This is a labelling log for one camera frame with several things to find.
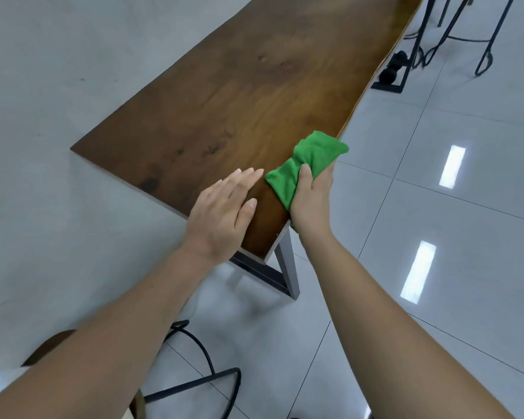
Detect person's left hand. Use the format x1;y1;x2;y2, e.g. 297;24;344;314
183;168;265;265

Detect person's right hand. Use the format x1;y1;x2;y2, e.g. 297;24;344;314
289;161;335;241

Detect green microfibre cloth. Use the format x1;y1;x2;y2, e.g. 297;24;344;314
265;130;349;233

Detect person's right forearm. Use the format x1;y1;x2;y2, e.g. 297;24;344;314
297;231;517;419

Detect person's left forearm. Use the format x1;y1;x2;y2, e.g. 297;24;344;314
0;241;222;419

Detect metal table leg frame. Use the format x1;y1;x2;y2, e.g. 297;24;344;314
371;0;438;93
228;229;300;301

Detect black cable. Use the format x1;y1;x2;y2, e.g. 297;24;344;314
411;42;439;69

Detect wooden stool with black frame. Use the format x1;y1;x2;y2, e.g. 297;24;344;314
21;319;242;419

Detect black metal stool frame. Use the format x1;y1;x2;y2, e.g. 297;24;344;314
421;0;517;77
437;0;455;28

